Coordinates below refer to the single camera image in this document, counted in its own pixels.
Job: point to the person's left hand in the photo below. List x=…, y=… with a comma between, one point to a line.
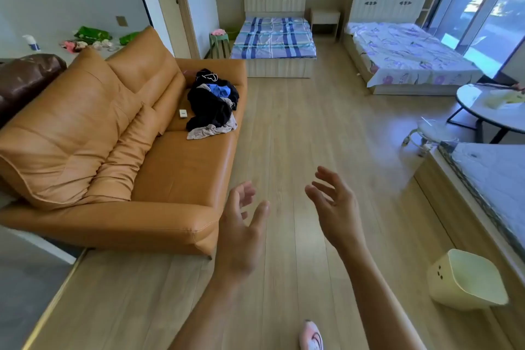
x=238, y=243

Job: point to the person's right hand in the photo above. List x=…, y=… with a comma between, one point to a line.
x=340, y=218

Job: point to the person's right thumb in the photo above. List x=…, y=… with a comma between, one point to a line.
x=316, y=203

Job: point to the person's left thumb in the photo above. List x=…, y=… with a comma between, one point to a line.
x=260, y=218

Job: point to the person's right forearm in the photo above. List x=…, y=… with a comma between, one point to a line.
x=379, y=304

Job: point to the person's left forearm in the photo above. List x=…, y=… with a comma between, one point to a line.
x=207, y=315

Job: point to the orange leather sofa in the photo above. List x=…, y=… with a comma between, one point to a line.
x=184, y=181

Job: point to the beige garment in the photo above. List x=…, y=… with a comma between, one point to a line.
x=209, y=131

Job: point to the black clothes pile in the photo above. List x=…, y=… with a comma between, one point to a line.
x=207, y=110

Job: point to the pink slipper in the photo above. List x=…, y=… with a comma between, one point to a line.
x=311, y=336

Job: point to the clear plastic stool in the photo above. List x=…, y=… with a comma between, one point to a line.
x=430, y=134

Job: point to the blue garment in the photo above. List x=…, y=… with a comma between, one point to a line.
x=219, y=90

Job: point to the wooden platform bed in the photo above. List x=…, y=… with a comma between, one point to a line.
x=459, y=214

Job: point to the orange lumbar pillow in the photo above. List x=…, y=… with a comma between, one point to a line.
x=171, y=99
x=125, y=153

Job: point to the bed with striped blue sheet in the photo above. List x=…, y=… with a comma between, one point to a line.
x=272, y=40

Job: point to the cream waste bin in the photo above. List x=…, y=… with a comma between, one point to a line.
x=467, y=282

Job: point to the bed with floral sheet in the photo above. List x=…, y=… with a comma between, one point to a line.
x=406, y=54

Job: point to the green plastic stool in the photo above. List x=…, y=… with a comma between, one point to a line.
x=219, y=45

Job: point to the grey quilted mattress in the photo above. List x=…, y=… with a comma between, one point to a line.
x=496, y=185

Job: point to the white nightstand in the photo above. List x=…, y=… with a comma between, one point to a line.
x=325, y=19

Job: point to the pink item on stool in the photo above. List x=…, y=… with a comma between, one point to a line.
x=218, y=32

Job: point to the round white table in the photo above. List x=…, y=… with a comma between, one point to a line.
x=492, y=114

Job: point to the large orange back cushion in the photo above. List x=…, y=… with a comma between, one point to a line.
x=61, y=132
x=141, y=60

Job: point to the pale yellow pack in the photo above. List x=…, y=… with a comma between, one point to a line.
x=504, y=98

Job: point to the green plastic bag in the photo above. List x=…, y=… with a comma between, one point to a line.
x=92, y=34
x=129, y=38

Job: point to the pink cloth items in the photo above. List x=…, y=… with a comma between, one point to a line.
x=73, y=46

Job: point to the large glass window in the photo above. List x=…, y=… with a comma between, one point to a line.
x=480, y=5

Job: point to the brown leather sofa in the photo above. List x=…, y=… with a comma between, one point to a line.
x=24, y=77

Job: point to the white spray bottle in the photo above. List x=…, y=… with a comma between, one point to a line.
x=32, y=43

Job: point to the grey wall plate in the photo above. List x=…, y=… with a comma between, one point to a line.
x=122, y=20

